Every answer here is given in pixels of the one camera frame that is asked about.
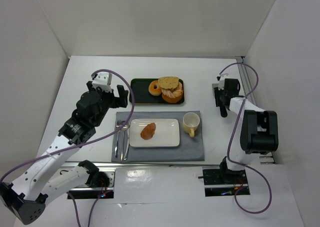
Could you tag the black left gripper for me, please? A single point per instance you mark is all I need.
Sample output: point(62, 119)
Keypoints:
point(110, 97)

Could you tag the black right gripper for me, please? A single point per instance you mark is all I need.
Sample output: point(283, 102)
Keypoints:
point(222, 100)

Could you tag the small brown bread roll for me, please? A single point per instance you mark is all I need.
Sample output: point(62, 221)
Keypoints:
point(148, 132)

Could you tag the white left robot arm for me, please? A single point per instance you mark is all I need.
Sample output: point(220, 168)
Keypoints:
point(28, 195)

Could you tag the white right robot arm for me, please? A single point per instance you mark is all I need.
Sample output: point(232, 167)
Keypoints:
point(255, 131)

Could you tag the sliced bread round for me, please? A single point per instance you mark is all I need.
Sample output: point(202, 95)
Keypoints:
point(168, 82)

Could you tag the dark green serving tray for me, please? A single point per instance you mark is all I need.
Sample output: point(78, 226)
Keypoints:
point(140, 88)

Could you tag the steel fork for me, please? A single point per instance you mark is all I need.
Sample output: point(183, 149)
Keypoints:
point(119, 123)

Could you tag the glazed orange donut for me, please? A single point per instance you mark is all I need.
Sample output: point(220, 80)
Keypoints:
point(154, 89)

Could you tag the steel spoon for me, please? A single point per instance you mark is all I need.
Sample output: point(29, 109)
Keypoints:
point(125, 141)

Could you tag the pale yellow mug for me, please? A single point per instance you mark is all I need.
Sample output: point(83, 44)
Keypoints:
point(190, 123)

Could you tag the steel knife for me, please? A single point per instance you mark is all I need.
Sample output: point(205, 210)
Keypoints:
point(122, 143)

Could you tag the white rectangular plate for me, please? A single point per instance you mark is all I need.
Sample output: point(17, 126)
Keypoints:
point(166, 133)

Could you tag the grey cloth placemat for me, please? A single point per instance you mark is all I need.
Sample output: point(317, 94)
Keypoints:
point(190, 149)

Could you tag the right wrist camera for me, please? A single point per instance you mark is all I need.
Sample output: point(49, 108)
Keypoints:
point(221, 80)

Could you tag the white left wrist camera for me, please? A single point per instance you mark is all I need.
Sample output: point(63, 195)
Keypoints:
point(102, 81)

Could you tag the sugared ring pastry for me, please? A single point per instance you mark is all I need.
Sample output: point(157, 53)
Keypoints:
point(173, 95)

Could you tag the aluminium rail frame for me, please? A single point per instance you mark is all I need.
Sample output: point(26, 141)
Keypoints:
point(247, 86)

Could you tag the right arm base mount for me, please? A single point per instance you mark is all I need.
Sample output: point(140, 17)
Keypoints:
point(216, 185)

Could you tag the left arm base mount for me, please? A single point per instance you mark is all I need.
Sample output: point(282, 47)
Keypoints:
point(103, 187)

